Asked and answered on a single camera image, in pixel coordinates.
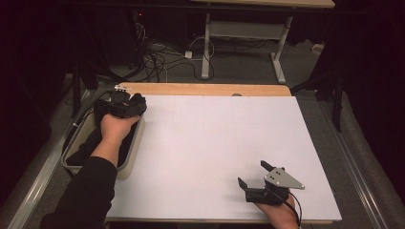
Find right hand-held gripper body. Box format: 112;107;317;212
244;167;306;206

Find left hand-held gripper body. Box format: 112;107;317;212
106;83;137;119

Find black knitted vest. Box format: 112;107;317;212
65;92;148;168

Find beige plastic basket grey rim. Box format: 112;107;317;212
61;100;146;180

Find person's right hand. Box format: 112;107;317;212
253;194;301;229

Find black metal stand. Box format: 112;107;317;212
289;70;345;133
71;56;99;118

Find white board table cover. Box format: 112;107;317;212
104;94;343;222

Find light wooden table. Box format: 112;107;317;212
104;82;336;225

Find small white box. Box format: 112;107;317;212
310;42;326;54

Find white-framed desk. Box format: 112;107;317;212
190;0;336;84

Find right hand-held gripper black cable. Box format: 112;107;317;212
270;187;304;228

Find tangle of black cables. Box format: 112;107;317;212
128;18;218;84

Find metal floor rail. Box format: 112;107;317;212
318;101;391;229
6;89;99;229

